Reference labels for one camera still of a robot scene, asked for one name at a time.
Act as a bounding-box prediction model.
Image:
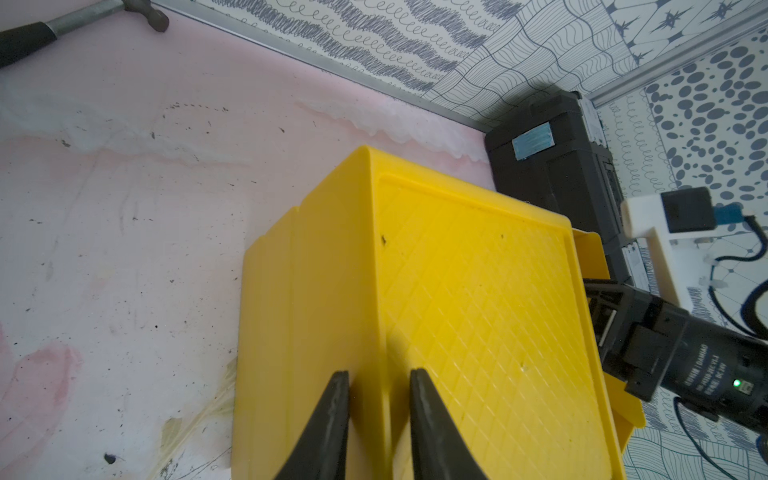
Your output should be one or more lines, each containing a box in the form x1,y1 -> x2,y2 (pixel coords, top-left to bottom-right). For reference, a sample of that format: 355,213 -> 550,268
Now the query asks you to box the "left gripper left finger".
275,371 -> 350,480

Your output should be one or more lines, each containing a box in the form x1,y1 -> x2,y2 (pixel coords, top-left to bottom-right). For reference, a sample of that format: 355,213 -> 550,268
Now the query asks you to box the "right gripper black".
584,279 -> 767,429

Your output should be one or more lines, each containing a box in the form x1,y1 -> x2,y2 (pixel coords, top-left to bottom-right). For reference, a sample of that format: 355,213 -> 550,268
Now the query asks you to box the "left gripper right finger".
409,368 -> 487,479

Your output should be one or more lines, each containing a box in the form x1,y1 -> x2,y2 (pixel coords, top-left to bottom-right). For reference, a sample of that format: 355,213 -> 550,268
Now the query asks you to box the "yellow top drawer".
569,227 -> 648,451

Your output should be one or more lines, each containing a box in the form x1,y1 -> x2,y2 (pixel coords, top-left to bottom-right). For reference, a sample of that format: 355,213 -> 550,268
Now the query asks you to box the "yellow plastic drawer cabinet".
232,146 -> 625,479

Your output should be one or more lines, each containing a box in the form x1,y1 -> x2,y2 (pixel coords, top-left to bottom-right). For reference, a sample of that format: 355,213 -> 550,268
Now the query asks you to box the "black plastic toolbox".
484,91 -> 632,283

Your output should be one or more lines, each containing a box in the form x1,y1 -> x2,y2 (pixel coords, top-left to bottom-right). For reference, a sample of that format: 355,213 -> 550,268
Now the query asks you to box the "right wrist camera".
620,187 -> 745,312

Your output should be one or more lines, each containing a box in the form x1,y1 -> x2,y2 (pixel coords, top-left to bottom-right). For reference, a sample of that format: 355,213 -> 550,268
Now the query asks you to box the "hammer with black handle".
1,0 -> 170,68

